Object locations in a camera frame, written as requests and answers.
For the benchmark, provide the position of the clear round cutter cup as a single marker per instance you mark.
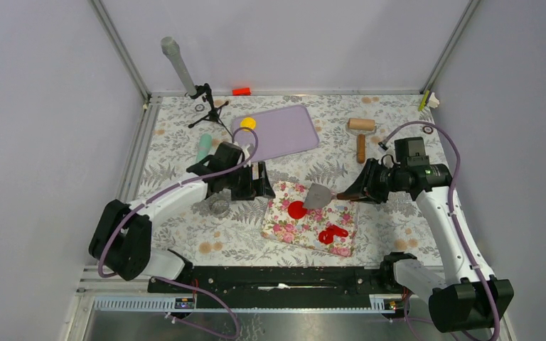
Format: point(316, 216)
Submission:
point(219, 206)

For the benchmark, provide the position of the white green clip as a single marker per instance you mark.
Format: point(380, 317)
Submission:
point(429, 100)

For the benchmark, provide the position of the black mini tripod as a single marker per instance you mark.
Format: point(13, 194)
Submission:
point(205, 93)

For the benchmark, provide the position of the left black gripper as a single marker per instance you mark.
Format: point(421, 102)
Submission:
point(254, 187)

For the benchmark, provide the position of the red dough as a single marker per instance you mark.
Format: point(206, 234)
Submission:
point(296, 210)

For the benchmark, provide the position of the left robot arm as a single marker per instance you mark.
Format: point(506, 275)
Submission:
point(122, 239)

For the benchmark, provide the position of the mint green rolling pin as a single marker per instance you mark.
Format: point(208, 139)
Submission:
point(204, 146)

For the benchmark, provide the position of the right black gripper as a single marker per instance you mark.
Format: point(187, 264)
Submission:
point(365, 185)

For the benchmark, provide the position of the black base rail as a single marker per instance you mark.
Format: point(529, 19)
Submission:
point(272, 287)

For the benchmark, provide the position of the purple tray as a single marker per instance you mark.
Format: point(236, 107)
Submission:
point(279, 132)

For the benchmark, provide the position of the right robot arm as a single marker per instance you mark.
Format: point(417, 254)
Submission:
point(468, 296)

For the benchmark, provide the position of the grey microphone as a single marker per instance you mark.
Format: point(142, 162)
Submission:
point(171, 50)

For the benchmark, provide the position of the yellow dough disc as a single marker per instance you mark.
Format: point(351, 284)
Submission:
point(248, 123)

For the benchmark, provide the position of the metal dough scraper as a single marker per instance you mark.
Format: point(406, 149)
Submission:
point(319, 196)

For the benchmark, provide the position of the floral tray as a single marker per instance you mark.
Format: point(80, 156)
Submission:
point(278, 226)

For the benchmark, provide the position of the wooden dough roller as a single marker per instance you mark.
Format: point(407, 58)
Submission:
point(361, 125)

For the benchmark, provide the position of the red dough ring scrap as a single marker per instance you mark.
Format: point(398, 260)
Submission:
point(332, 231)

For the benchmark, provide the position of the floral table mat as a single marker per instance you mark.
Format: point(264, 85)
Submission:
point(234, 238)

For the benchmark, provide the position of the orange red block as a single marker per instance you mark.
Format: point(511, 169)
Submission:
point(244, 91)

